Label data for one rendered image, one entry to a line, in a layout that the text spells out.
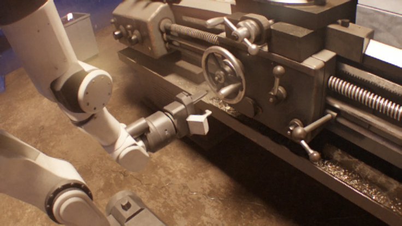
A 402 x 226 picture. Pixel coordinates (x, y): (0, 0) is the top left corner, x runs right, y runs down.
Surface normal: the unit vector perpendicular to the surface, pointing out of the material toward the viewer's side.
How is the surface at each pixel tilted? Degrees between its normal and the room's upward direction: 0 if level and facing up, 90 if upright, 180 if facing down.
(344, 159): 0
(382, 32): 90
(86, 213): 90
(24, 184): 90
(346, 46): 90
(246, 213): 0
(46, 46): 99
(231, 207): 0
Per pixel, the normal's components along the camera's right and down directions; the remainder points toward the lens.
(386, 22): -0.77, 0.45
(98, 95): 0.84, 0.35
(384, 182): -0.14, -0.80
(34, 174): 0.70, 0.34
